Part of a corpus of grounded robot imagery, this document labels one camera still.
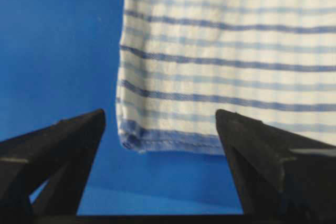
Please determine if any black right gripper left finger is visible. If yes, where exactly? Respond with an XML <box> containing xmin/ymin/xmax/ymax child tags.
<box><xmin>1</xmin><ymin>109</ymin><xmax>106</xmax><ymax>223</ymax></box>

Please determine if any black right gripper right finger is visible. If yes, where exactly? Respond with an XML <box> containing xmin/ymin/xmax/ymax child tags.
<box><xmin>215</xmin><ymin>110</ymin><xmax>335</xmax><ymax>223</ymax></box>

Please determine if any blue white striped towel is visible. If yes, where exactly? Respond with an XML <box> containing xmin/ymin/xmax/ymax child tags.
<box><xmin>116</xmin><ymin>0</ymin><xmax>335</xmax><ymax>155</ymax></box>

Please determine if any blue table cloth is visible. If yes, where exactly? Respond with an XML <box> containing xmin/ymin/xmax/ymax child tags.
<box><xmin>1</xmin><ymin>0</ymin><xmax>242</xmax><ymax>215</ymax></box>

